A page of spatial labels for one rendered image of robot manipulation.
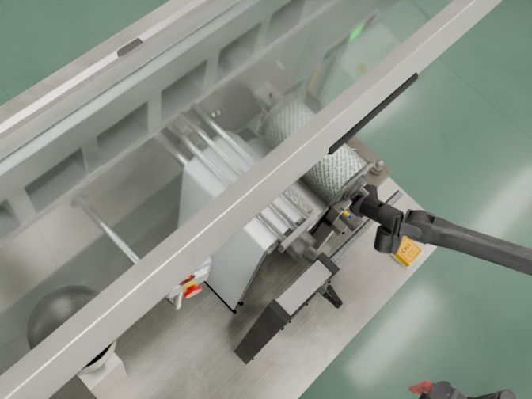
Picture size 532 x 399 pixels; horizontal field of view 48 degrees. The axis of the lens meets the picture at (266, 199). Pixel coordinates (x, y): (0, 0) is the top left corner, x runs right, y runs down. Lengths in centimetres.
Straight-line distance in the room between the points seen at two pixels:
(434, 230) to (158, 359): 79
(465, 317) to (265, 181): 241
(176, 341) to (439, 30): 117
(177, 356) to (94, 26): 204
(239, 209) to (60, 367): 21
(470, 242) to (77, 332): 119
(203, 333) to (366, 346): 120
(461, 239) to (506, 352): 149
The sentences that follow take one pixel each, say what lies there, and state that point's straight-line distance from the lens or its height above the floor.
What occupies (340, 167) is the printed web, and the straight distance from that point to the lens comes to 145.
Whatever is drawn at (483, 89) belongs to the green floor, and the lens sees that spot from 358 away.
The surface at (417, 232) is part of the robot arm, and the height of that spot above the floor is 121.
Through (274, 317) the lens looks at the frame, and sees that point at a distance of 119.
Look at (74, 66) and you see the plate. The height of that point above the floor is 144.
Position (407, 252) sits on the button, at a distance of 187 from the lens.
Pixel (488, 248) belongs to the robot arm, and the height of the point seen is 126.
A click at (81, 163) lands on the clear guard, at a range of 83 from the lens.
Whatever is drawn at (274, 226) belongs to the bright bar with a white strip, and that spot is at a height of 145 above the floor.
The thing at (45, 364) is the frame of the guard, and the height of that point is 202.
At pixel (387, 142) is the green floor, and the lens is 314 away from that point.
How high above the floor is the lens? 255
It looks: 65 degrees down
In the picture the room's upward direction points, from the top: 23 degrees clockwise
